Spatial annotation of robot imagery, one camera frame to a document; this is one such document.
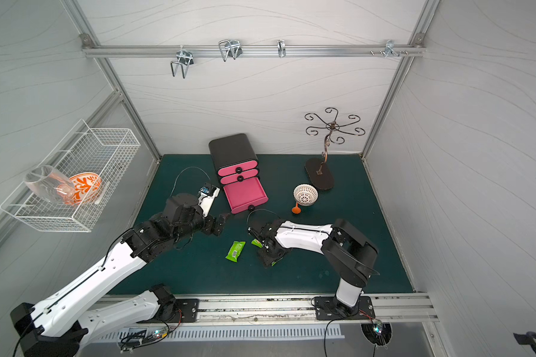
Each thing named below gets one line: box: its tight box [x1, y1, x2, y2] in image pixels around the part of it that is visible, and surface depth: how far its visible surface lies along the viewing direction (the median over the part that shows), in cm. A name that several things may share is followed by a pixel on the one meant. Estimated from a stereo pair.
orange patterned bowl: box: [69, 171, 103, 205], surface depth 68 cm
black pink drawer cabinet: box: [209, 133, 269, 215], surface depth 102 cm
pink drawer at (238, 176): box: [220, 169, 259, 186], surface depth 100 cm
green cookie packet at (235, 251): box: [224, 240, 247, 263], surface depth 87 cm
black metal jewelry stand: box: [304, 107, 366, 191], surface depth 94 cm
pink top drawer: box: [218, 160, 259, 178], surface depth 97 cm
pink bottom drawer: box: [223, 177, 269, 215], surface depth 103 cm
